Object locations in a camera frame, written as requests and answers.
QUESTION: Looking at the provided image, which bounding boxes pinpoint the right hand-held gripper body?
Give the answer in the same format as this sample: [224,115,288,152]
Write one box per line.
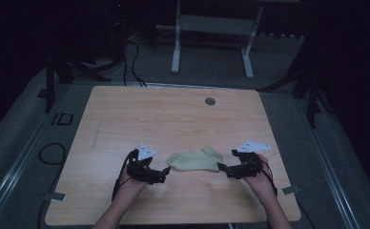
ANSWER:
[230,140,272,180]

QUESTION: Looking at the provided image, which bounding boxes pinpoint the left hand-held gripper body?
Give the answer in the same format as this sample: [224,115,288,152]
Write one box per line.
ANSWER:
[126,142,164,184]

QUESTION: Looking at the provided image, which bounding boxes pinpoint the pale yellow sock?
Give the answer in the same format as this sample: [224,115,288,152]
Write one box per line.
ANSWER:
[167,146,224,173]

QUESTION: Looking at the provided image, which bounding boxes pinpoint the person's left hand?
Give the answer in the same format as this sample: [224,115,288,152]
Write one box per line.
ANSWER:
[115,160,150,197]

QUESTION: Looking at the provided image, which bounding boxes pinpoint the person's right hand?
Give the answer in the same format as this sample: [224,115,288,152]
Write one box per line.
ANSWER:
[242,154,278,196]

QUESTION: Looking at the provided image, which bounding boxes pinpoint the grey tape piece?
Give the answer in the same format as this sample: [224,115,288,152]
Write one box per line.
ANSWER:
[44,191,68,202]
[281,185,301,196]

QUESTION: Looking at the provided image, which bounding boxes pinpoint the black tripod stand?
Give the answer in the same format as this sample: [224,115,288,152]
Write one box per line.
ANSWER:
[258,47,334,129]
[36,53,124,114]

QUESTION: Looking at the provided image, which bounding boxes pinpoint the white metal stand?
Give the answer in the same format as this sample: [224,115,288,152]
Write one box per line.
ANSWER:
[155,0,265,80]

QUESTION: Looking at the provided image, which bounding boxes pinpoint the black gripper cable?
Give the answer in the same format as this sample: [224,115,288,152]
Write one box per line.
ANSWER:
[111,148,139,202]
[259,157,278,197]

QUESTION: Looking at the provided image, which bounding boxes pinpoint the metal floor rail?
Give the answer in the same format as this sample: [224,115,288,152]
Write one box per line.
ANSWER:
[296,94,363,229]
[0,94,76,225]

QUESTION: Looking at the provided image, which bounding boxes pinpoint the black floor cables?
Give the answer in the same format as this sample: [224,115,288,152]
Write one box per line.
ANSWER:
[121,37,149,88]

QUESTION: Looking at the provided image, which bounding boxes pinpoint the black looped floor cable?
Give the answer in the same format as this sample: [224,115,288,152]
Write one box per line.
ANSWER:
[38,141,68,166]

